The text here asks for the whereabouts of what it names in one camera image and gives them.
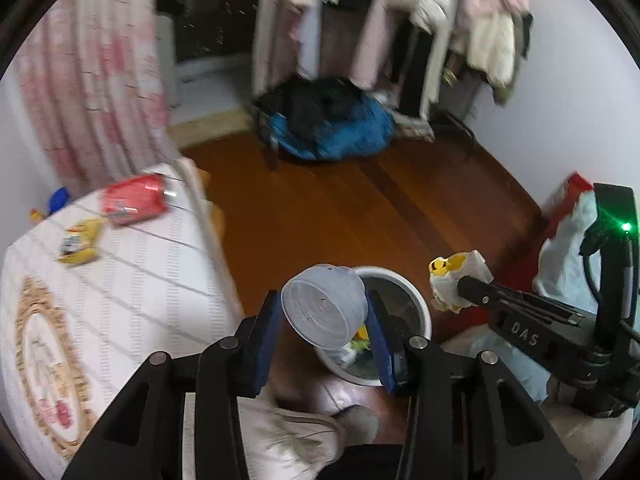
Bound yellow white wrapper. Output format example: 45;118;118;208
428;250;494;313

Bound clear plastic cup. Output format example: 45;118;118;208
281;263;368;350

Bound yellow snack wrapper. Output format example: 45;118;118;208
58;218;104;266

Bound red cola can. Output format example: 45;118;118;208
100;174;176;226

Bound white round trash bin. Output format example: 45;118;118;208
314;266;432;387

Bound red blanket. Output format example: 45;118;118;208
434;172;593;340

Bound white patterned tablecloth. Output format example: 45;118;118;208
1;157;244;479

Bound grey fluffy slipper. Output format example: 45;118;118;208
333;405;380;446

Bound blue sleeping bag pile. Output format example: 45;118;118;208
253;74;395;162

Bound orange small bottle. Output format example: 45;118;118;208
29;208;44;224

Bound blue cap bottle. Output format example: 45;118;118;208
48;188;70;214

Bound black clothes rack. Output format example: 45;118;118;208
254;84;452;157

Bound hanging clothes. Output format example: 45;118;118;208
252;0;533;120

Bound pink floral curtain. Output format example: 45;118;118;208
13;0;178;196

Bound white air purifier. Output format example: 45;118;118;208
156;14;181;108

